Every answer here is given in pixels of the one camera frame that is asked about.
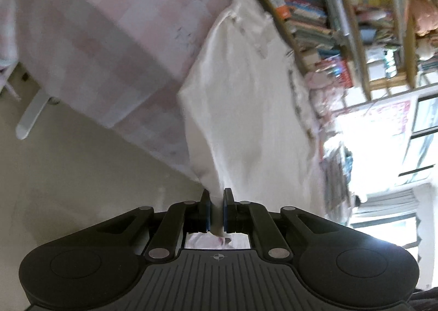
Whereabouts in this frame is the pink checked cartoon desk mat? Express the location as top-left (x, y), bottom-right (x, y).
top-left (0, 0), bottom-right (241, 182)

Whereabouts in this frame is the row of colourful books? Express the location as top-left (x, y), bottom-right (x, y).
top-left (244, 0), bottom-right (357, 90)

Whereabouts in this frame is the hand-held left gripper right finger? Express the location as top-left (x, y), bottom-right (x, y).
top-left (222, 187), bottom-right (338, 261)

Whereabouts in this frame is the white pink plush bunny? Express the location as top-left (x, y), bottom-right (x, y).
top-left (306, 71), bottom-right (343, 117)

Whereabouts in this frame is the white wooden bookshelf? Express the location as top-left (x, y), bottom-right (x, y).
top-left (229, 0), bottom-right (438, 104)

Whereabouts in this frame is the cream printed T-shirt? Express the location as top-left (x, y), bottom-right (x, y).
top-left (176, 0), bottom-right (330, 251)

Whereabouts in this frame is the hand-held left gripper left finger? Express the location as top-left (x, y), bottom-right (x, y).
top-left (97, 188), bottom-right (212, 261)

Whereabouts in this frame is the window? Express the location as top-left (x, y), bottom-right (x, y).
top-left (342, 92), bottom-right (438, 257)

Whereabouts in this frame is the white desk leg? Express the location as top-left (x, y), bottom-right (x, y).
top-left (15, 87), bottom-right (62, 141)

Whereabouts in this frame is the alphabet wall poster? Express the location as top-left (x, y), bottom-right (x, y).
top-left (362, 98), bottom-right (412, 138)

